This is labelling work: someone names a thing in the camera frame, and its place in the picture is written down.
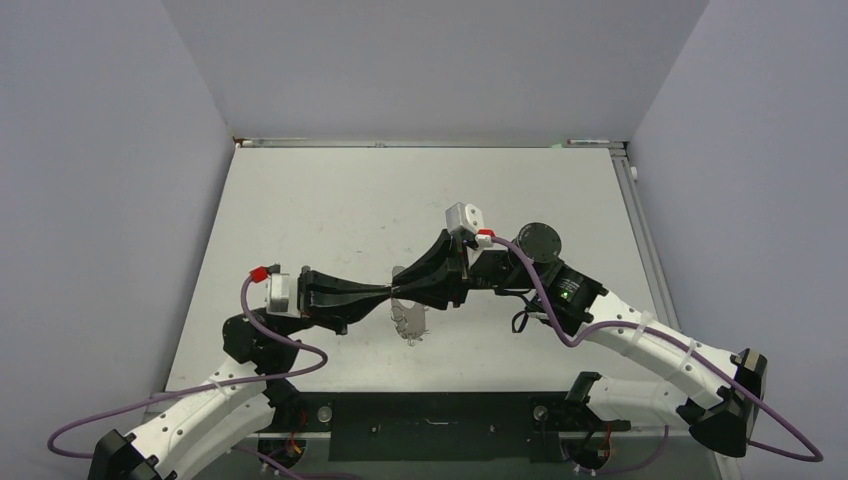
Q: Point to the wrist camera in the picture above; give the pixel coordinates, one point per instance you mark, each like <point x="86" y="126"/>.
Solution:
<point x="280" y="289"/>
<point x="465" y="222"/>

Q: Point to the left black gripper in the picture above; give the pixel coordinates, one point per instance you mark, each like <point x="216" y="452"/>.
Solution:
<point x="344" y="301"/>

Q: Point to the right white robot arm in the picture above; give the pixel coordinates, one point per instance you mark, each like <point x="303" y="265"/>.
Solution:
<point x="711" y="392"/>

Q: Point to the aluminium frame rail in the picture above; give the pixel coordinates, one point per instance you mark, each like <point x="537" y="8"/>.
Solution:
<point x="469" y="143"/>
<point x="640" y="405"/>
<point x="650" y="259"/>

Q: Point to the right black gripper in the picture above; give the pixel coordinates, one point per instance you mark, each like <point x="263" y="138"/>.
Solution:
<point x="448" y="256"/>

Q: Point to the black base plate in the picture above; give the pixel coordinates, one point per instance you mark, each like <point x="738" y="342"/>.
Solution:
<point x="431" y="445"/>

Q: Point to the aluminium frame rail front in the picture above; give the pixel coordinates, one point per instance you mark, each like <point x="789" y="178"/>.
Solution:
<point x="640" y="405"/>

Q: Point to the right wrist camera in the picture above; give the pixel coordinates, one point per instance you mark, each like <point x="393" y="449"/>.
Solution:
<point x="465" y="222"/>

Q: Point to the red white marker pen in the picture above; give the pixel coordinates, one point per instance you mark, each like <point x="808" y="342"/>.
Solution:
<point x="588" y="142"/>

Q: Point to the aluminium frame rail back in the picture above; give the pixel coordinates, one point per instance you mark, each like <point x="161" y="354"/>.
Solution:
<point x="469" y="143"/>

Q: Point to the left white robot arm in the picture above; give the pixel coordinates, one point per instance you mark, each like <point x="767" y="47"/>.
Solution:
<point x="252" y="389"/>

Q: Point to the aluminium frame rail right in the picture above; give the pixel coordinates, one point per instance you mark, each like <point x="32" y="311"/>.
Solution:
<point x="650" y="259"/>

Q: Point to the large silver keyring with keys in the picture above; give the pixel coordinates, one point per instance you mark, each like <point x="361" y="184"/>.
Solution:
<point x="410" y="320"/>

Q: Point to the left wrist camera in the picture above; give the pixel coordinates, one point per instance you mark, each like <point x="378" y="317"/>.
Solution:
<point x="280" y="289"/>

